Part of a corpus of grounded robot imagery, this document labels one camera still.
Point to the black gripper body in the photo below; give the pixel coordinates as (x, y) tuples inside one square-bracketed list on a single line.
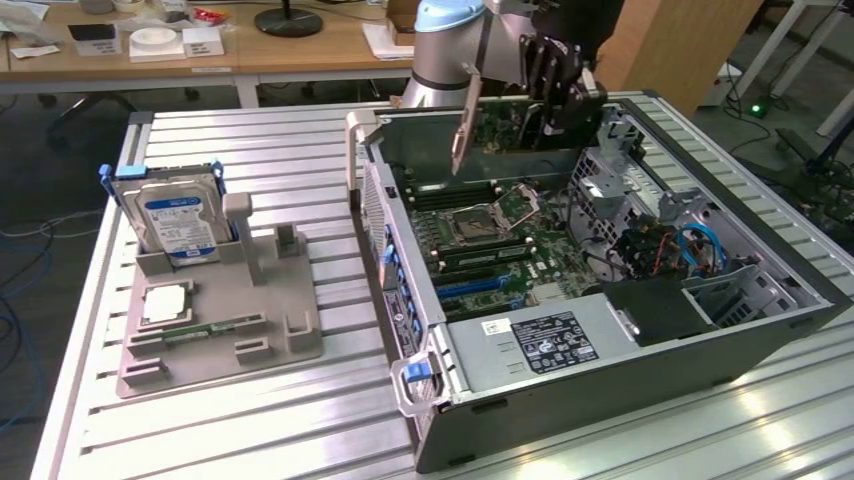
[(575, 17)]

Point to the green graphics card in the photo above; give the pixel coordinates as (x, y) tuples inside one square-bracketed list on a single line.
[(501, 125)]

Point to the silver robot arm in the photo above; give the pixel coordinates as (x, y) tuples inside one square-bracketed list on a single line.
[(441, 50)]

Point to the wooden cabinet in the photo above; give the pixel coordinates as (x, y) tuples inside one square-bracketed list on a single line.
[(668, 50)]

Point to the silver socket cover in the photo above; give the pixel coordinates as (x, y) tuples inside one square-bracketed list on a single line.
[(517, 202)]

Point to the white paper stack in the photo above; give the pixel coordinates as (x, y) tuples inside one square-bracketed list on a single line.
[(388, 45)]

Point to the brown cardboard box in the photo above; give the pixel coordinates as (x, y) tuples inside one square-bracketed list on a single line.
[(401, 15)]

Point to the RAM slot white latches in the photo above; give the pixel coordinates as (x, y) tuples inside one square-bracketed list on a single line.
[(450, 186), (456, 197)]

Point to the device with green light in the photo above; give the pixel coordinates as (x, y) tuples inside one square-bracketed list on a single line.
[(757, 108)]

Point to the CPU socket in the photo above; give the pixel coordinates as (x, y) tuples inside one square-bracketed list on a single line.
[(473, 222)]

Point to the green RAM stick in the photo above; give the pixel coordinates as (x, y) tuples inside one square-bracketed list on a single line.
[(488, 256), (208, 330)]

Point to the black floor stand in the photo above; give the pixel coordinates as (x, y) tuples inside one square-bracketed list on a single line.
[(795, 142)]

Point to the green motherboard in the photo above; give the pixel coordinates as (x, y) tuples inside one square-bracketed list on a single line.
[(528, 280)]

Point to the silver chipset heatsink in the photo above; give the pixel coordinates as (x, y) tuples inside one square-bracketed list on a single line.
[(551, 294)]

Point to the blue expansion slot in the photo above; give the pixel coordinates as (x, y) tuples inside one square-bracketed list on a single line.
[(470, 284)]

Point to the black round lamp base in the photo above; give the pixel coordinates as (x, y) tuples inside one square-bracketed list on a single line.
[(289, 22)]

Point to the grey metal disk bay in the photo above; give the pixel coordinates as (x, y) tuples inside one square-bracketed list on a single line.
[(735, 300)]

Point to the red and white packet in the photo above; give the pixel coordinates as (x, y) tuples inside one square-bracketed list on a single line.
[(209, 16)]

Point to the white labelled box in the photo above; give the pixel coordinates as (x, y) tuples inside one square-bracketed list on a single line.
[(201, 42)]

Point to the grey power supply unit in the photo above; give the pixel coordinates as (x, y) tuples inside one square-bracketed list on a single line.
[(481, 360)]

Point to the open grey PC case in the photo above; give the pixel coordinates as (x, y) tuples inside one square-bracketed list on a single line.
[(601, 400)]

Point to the blue case latch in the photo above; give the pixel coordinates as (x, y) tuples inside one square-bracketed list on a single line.
[(416, 372)]

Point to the white box with round dish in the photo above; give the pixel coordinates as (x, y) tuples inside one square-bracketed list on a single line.
[(157, 45)]

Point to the hard disk blue label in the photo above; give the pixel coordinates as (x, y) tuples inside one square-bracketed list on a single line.
[(174, 225)]

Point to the blue plastic clip part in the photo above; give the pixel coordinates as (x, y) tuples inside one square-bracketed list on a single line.
[(124, 171)]

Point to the grey parts rack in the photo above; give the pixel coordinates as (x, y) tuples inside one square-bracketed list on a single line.
[(221, 300)]

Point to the black and white box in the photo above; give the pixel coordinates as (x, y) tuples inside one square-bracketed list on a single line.
[(97, 40)]

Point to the grey cup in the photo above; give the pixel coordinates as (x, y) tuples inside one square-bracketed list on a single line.
[(98, 6)]

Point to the silver CPU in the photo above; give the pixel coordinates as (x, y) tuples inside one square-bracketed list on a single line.
[(166, 304)]

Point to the white paper slip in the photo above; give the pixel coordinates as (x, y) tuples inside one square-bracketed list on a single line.
[(34, 51)]

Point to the clear plastic bag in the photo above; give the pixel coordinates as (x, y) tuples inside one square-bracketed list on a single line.
[(21, 22)]

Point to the white desk frame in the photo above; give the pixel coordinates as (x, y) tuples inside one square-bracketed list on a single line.
[(777, 87)]

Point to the black intrusion switch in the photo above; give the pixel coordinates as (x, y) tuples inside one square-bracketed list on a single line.
[(392, 192)]

